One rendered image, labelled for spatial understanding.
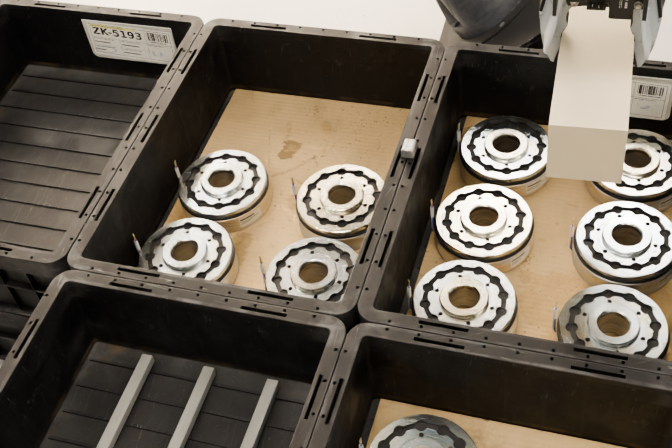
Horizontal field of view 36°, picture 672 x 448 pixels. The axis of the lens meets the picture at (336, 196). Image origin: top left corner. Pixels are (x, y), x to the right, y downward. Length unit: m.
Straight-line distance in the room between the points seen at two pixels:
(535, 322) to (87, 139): 0.61
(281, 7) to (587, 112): 0.90
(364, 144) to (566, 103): 0.42
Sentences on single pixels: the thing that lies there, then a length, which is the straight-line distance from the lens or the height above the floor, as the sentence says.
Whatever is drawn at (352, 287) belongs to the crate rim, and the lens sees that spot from 0.95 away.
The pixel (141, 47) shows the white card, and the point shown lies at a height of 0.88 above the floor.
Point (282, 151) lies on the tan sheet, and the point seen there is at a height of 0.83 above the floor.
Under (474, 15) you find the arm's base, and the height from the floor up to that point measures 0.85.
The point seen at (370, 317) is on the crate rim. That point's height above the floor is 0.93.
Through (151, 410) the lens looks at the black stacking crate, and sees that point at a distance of 1.03.
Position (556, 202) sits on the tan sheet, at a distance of 1.14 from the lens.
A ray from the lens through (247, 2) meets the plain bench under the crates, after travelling 1.69.
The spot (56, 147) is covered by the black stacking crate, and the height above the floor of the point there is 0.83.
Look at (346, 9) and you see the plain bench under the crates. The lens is 1.64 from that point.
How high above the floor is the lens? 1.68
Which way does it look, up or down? 47 degrees down
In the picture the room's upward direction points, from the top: 9 degrees counter-clockwise
